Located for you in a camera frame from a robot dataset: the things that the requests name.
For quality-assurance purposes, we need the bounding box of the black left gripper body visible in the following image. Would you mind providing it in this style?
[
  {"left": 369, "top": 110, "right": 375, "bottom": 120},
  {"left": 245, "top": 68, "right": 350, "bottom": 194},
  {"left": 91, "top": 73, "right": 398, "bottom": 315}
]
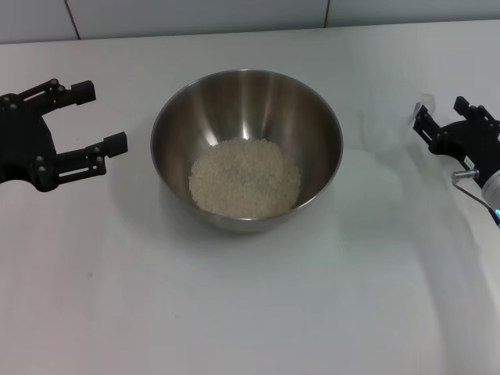
[{"left": 0, "top": 99, "right": 59, "bottom": 192}]

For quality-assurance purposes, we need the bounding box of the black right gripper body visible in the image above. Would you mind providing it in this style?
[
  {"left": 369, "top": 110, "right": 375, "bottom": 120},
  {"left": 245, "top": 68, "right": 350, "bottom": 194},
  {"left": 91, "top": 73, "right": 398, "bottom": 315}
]
[{"left": 427, "top": 119, "right": 500, "bottom": 185}]

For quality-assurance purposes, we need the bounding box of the clear plastic measuring cup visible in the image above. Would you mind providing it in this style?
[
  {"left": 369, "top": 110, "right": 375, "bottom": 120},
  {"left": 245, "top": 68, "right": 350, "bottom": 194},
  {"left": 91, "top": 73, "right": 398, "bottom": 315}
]
[{"left": 358, "top": 84, "right": 437, "bottom": 154}]

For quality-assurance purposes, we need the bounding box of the stainless steel mixing bowl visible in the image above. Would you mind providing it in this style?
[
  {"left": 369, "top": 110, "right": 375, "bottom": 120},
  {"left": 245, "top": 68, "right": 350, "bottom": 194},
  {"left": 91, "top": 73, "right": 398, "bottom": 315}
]
[{"left": 150, "top": 69, "right": 345, "bottom": 235}]

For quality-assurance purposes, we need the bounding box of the white rice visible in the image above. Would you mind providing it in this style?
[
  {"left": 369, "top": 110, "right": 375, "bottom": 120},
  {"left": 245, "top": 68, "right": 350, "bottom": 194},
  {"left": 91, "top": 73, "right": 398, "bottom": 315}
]
[{"left": 188, "top": 137, "right": 302, "bottom": 220}]

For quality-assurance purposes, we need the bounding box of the right gripper cable silver connector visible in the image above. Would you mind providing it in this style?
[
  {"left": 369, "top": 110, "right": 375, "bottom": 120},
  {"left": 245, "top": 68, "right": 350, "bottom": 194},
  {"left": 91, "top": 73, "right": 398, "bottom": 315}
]
[{"left": 451, "top": 169, "right": 500, "bottom": 209}]

